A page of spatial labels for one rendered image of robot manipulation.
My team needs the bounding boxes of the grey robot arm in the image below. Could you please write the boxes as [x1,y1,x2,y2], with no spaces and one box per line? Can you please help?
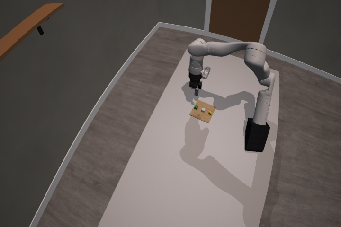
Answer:
[188,38,275,125]

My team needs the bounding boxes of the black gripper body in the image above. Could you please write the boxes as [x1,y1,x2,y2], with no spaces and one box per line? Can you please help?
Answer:
[188,65,210,89]

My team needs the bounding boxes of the tan square mat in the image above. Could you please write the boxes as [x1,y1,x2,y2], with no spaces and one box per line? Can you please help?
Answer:
[189,100,216,123]

